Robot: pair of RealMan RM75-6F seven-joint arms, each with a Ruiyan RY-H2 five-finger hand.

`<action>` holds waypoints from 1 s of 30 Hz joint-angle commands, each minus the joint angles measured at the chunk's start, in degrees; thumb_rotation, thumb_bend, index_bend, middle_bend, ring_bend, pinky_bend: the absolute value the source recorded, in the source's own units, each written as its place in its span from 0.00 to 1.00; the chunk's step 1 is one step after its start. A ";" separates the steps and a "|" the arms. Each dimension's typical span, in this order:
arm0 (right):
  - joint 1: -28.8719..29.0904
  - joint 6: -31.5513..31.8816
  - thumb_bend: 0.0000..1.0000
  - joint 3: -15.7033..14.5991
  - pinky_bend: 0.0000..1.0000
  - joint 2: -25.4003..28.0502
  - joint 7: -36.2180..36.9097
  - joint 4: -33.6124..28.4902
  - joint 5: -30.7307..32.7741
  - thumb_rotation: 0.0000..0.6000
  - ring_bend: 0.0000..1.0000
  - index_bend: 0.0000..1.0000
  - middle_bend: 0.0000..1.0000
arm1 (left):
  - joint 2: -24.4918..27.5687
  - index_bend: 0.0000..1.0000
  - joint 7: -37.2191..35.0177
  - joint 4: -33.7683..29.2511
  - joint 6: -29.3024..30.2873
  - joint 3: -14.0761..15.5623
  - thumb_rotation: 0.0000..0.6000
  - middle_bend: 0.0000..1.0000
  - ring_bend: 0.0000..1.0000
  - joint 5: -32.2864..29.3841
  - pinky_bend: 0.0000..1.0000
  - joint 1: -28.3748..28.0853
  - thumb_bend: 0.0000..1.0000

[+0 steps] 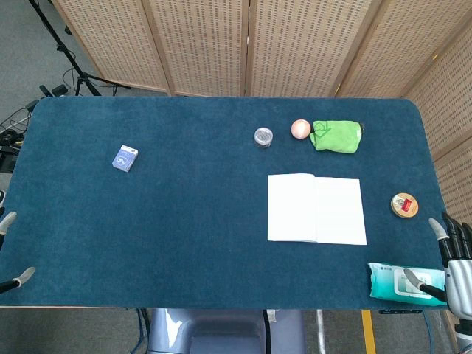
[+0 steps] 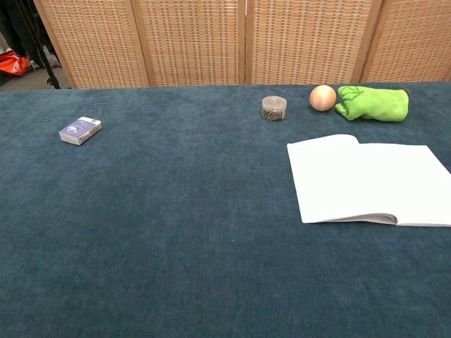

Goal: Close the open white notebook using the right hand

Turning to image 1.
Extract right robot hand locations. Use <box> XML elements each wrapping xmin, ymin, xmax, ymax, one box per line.
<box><xmin>403</xmin><ymin>212</ymin><xmax>472</xmax><ymax>322</ymax></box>

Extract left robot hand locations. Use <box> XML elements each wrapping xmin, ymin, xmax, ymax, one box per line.
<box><xmin>0</xmin><ymin>211</ymin><xmax>37</xmax><ymax>294</ymax></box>

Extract white notebook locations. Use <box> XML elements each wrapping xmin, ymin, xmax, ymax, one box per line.
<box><xmin>267</xmin><ymin>173</ymin><xmax>368</xmax><ymax>246</ymax></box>

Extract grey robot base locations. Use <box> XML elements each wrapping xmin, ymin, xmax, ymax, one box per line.
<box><xmin>147</xmin><ymin>308</ymin><xmax>307</xmax><ymax>354</ymax></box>

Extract black table control panel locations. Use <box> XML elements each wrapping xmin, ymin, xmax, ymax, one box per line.
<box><xmin>378</xmin><ymin>308</ymin><xmax>423</xmax><ymax>316</ymax></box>

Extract teal wet wipes pack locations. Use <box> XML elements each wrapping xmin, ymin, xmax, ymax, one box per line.
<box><xmin>367</xmin><ymin>262</ymin><xmax>449</xmax><ymax>307</ymax></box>

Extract round gold tin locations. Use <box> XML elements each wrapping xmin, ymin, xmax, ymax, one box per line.
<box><xmin>391</xmin><ymin>192</ymin><xmax>420</xmax><ymax>220</ymax></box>

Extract blue playing card box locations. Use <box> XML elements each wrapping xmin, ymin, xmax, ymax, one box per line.
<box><xmin>111</xmin><ymin>144</ymin><xmax>139</xmax><ymax>173</ymax></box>

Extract black tripod stand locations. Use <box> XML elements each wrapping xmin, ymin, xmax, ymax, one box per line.
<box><xmin>27</xmin><ymin>0</ymin><xmax>131</xmax><ymax>97</ymax></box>

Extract dark blue table mat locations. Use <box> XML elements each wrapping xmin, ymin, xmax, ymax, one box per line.
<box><xmin>0</xmin><ymin>96</ymin><xmax>447</xmax><ymax>310</ymax></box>

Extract green folded cloth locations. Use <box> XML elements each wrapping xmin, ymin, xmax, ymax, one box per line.
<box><xmin>308</xmin><ymin>119</ymin><xmax>361</xmax><ymax>153</ymax></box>

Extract peach coloured ball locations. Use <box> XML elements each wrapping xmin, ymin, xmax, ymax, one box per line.
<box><xmin>291</xmin><ymin>119</ymin><xmax>312</xmax><ymax>140</ymax></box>

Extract clear round jar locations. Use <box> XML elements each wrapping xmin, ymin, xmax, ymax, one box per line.
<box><xmin>254</xmin><ymin>127</ymin><xmax>274</xmax><ymax>149</ymax></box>

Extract wooden woven folding screen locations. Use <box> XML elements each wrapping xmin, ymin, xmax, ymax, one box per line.
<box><xmin>51</xmin><ymin>0</ymin><xmax>472</xmax><ymax>226</ymax></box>

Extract black floor cables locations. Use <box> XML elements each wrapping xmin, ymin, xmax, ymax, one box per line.
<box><xmin>0</xmin><ymin>98</ymin><xmax>40</xmax><ymax>174</ymax></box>

